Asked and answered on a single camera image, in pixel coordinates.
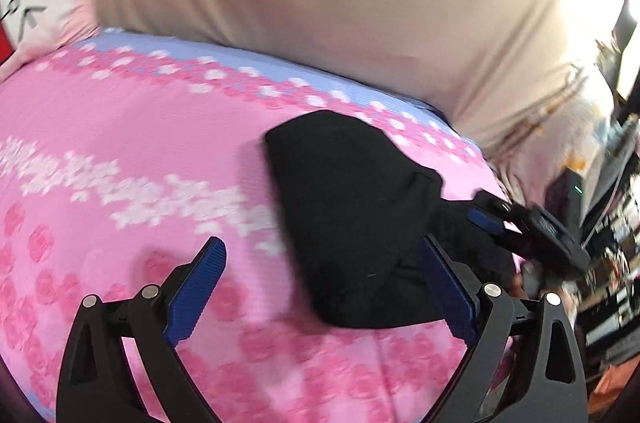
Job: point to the pale floral blanket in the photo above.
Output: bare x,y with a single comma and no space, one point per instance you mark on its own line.
550,128

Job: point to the pink rose-print bedsheet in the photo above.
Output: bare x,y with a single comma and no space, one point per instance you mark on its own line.
125,128

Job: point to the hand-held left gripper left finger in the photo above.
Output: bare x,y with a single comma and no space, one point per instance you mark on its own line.
197,288

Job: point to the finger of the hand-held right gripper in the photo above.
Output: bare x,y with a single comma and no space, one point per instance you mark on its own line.
482,221
492,204

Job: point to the black pants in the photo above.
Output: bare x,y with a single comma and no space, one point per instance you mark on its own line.
350,213

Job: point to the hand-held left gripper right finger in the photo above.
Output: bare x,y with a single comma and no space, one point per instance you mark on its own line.
447,293

